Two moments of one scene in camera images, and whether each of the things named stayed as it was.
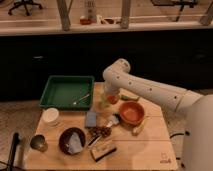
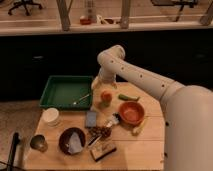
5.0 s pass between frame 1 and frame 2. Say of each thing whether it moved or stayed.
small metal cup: stayed
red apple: moved
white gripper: moved
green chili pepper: stayed
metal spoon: stayed
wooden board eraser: stayed
